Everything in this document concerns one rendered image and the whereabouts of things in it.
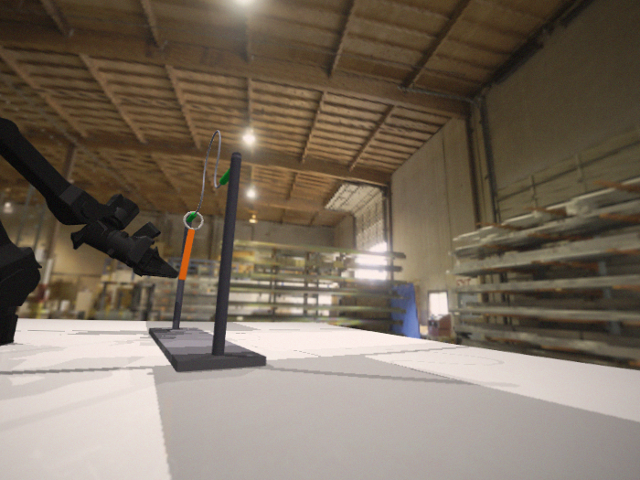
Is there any orange handle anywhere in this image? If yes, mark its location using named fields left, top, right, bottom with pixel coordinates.
left=179, top=211, right=204, bottom=280

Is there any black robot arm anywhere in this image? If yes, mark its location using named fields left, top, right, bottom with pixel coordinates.
left=0, top=117, right=161, bottom=346

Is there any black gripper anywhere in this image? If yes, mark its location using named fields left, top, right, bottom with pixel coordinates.
left=103, top=230, right=179, bottom=278

